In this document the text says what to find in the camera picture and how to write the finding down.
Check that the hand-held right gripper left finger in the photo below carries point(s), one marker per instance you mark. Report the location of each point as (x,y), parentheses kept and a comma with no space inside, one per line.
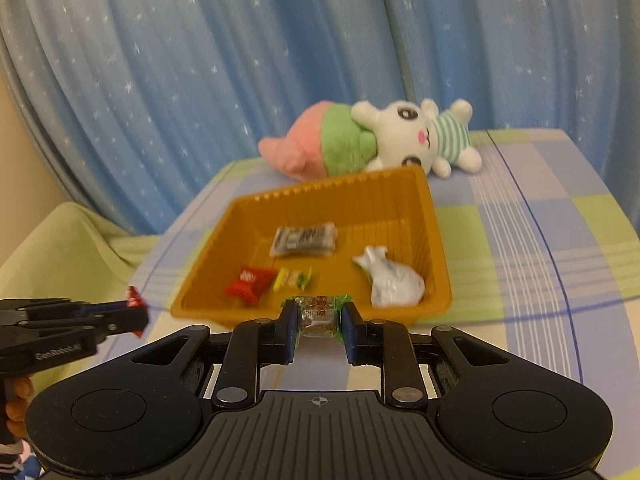
(289,335)

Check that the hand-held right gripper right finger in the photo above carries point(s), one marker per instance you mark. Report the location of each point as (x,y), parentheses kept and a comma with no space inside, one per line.
(352,337)

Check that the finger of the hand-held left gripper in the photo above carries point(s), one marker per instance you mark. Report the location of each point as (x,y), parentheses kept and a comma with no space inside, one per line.
(125,320)
(45,306)

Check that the red patterned twist candy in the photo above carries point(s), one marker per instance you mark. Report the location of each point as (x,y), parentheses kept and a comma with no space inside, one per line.
(134,301)

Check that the small yellow green candy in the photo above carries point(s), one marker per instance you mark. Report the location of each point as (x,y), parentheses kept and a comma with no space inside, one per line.
(292,278)

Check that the red snack packet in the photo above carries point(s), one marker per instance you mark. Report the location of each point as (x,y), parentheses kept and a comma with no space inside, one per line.
(247,286)

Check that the green silver foil snack packet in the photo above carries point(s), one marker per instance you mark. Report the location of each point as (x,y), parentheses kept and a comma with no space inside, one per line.
(392,282)

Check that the clear grey snack packet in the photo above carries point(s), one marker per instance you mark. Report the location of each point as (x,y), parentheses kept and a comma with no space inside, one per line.
(304,241)

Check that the orange plastic tray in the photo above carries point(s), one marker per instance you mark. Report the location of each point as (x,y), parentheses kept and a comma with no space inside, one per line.
(325,200)

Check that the person's left hand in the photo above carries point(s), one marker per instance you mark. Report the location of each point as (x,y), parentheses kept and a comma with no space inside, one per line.
(20,400)

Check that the cream cloth covered sofa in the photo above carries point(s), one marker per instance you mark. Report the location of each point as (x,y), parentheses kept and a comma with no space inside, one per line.
(65,250)

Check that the checked tablecloth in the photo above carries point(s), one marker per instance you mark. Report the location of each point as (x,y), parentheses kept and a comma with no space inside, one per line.
(525,260)

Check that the pink and green plush toy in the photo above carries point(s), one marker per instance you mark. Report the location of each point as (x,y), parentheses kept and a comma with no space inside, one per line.
(305,135)

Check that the white rabbit plush toy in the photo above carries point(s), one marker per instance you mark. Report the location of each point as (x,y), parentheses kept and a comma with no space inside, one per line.
(400,135)

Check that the blue star curtain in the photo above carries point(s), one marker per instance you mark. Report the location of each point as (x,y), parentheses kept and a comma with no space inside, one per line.
(200,60)

